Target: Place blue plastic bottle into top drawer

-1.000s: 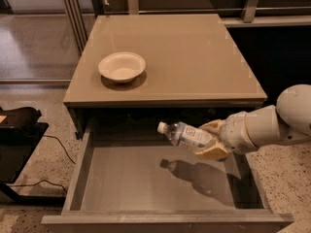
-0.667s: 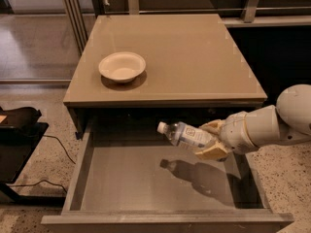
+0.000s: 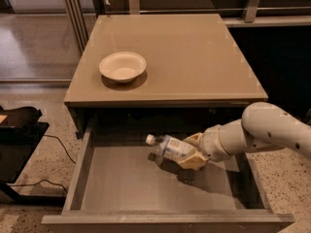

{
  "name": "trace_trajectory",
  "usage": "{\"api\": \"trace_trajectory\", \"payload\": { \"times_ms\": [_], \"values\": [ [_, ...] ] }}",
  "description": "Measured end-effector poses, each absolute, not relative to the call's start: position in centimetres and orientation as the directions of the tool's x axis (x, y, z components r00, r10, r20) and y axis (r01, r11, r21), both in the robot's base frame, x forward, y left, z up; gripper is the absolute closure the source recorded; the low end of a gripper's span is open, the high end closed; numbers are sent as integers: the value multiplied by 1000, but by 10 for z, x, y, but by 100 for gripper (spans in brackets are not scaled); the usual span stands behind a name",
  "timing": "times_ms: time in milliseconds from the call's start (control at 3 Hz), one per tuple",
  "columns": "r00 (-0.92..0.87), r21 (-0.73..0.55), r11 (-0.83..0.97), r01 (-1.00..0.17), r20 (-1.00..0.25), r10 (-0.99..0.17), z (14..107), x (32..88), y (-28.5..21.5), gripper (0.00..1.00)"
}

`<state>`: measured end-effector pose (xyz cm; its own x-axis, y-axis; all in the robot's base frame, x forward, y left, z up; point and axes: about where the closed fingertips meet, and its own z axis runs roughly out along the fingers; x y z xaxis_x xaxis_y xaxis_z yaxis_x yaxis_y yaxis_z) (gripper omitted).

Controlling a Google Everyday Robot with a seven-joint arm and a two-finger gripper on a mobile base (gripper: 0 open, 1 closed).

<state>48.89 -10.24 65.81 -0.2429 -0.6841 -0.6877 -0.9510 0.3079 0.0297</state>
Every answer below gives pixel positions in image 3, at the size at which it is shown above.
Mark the black cable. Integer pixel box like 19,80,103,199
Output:
43,134,78,165

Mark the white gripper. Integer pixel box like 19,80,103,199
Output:
178,124,230,171

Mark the white bowl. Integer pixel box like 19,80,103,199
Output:
99,51,147,83

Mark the open top drawer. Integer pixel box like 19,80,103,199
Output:
42,126,294,233

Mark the grey drawer cabinet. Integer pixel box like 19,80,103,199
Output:
64,14,267,132

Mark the blue plastic bottle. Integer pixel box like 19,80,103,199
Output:
146,134,196,163

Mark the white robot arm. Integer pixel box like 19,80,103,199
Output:
177,102,311,170

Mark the black equipment stand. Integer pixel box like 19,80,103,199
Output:
0,107,65,207

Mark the metal rail frame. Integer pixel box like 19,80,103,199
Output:
63,0,311,50

